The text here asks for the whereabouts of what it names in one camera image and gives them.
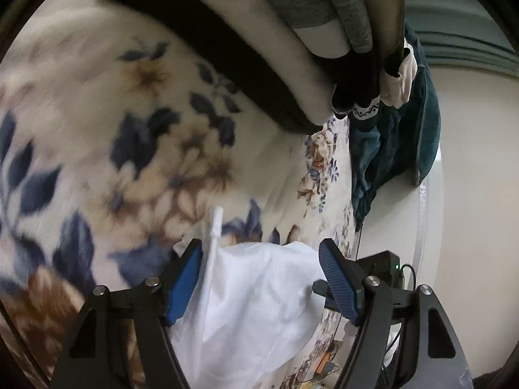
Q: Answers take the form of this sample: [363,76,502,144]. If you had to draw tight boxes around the white bed headboard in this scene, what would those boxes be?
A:
[356,152,443,286]

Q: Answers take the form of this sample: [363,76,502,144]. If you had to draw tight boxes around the black folded garment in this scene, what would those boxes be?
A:
[114,0,321,135]

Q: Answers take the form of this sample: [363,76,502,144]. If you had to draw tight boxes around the cream folded garment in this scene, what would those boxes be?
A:
[200,0,418,126]

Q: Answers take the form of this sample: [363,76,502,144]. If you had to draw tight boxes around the floral fleece bed blanket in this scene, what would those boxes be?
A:
[1,4,355,388]

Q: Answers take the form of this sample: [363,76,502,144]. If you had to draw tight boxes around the dark teal plush blanket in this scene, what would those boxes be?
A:
[349,22,441,229]

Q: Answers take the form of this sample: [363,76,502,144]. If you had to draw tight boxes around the black patterned socks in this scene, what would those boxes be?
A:
[331,43,411,120]

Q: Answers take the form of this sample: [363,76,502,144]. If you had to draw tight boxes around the green striped curtain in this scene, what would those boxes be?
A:
[405,0,518,78]

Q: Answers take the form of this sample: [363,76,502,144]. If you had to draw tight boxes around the white t-shirt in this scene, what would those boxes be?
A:
[166,206,347,388]

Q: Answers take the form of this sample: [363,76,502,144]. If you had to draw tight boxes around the grey striped folded garment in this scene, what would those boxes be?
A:
[269,0,373,59]

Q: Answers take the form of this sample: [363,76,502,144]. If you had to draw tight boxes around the black cable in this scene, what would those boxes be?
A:
[332,210,419,389]

